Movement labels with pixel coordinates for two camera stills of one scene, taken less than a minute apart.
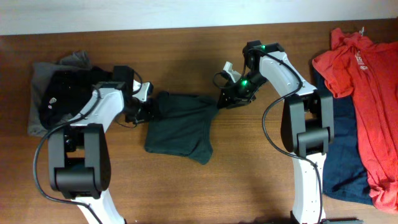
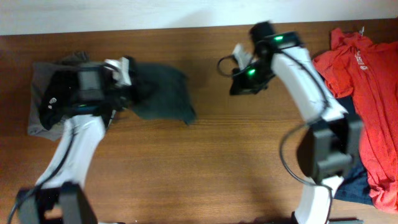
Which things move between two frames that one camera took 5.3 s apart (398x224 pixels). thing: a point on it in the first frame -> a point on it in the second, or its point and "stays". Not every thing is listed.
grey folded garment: [78, 60] stays
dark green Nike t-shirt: [184, 127] -> [162, 93]
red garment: [369, 71] stays
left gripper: [150, 112] -> [132, 81]
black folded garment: [68, 91] stays
